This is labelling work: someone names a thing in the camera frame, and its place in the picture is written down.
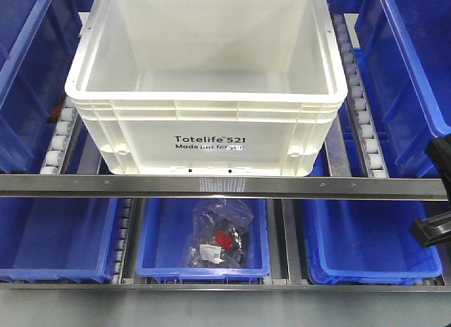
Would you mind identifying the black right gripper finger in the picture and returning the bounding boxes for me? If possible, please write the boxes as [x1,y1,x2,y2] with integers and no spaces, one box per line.
[425,135,451,199]
[409,214,450,248]

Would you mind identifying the white plastic tote box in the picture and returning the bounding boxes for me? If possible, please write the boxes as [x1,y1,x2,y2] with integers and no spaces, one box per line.
[65,0,347,177]

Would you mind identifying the right upper roller track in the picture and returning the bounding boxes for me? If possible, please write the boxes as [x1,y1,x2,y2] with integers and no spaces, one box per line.
[331,13,390,179]

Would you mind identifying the roller track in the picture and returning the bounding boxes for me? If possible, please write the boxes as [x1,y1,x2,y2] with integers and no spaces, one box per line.
[111,198,134,284]
[39,97,80,175]
[331,13,390,179]

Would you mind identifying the blue bin lower right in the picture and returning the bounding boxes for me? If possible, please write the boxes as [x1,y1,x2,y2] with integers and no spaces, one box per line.
[299,199,443,285]

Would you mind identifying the blue bin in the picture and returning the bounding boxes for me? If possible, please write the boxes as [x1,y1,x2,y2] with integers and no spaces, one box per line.
[355,0,450,178]
[1,0,82,173]
[1,197,123,283]
[135,198,270,283]
[299,199,443,285]

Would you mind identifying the blue bin upper right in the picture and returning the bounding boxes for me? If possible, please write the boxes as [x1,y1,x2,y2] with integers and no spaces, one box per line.
[355,0,450,178]

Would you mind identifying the lower right steel divider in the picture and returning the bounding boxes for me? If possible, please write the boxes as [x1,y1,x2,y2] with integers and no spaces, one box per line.
[281,199,304,285]

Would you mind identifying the clear bag of parts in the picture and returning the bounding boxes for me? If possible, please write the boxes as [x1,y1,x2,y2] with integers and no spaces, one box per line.
[182,199,254,269]

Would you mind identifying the blue bin lower middle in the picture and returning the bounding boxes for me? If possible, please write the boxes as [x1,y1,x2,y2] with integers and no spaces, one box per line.
[135,198,270,283]

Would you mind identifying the lower left roller track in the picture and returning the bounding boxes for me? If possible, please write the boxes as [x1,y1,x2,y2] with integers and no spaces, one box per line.
[111,198,134,284]

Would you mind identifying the blue bin lower left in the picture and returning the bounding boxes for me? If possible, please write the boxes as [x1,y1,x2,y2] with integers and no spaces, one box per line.
[1,197,123,283]

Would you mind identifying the left upper roller track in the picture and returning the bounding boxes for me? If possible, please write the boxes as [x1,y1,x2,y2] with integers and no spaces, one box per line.
[39,97,80,175]

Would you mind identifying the blue bin upper left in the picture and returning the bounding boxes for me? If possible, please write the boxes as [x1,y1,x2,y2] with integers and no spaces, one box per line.
[1,0,82,173]

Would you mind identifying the steel lower shelf rail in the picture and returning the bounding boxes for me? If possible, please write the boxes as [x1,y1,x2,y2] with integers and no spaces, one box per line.
[1,283,450,293]

